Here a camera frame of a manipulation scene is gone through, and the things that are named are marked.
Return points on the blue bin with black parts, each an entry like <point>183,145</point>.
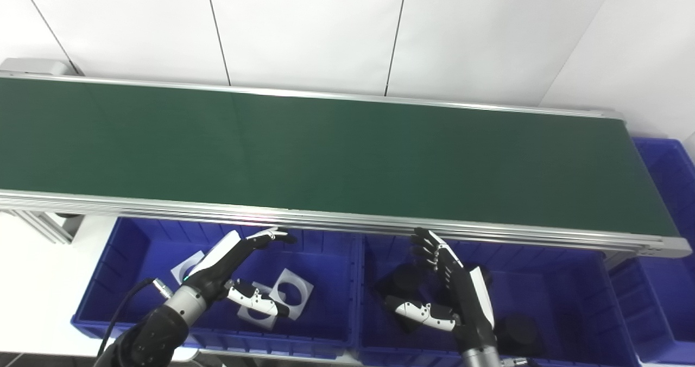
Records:
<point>554,296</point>

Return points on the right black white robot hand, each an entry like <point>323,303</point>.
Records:
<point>467,302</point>

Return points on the grey conveyor end housing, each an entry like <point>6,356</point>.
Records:
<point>32,65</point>

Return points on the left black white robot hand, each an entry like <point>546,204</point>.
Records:
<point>217,266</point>

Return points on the white square part round hole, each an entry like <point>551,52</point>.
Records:
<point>251,315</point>
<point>182,269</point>
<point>304,288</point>

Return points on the blue bin with white parts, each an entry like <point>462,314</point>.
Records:
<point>326,280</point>

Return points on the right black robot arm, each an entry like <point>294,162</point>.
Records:
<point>483,357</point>

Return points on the green conveyor belt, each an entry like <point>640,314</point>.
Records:
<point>336,155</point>
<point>326,219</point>

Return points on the black cylinder part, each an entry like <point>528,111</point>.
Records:
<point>402,280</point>
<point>518,334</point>

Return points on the empty blue bin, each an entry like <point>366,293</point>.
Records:
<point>668,302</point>

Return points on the aluminium conveyor leg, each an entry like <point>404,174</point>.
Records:
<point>49,227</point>

